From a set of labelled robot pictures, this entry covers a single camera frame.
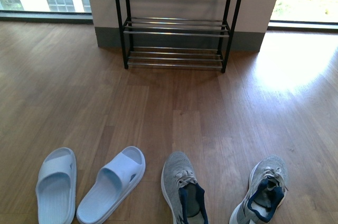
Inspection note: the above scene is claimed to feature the light blue slide sandal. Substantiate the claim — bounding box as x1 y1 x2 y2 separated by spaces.
77 146 146 223
35 147 77 223

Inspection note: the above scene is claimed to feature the grey knit sneaker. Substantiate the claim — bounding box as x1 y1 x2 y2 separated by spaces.
161 151 209 223
229 155 288 223

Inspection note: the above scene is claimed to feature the black metal shoe rack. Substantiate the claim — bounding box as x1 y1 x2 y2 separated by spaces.
115 0 241 72

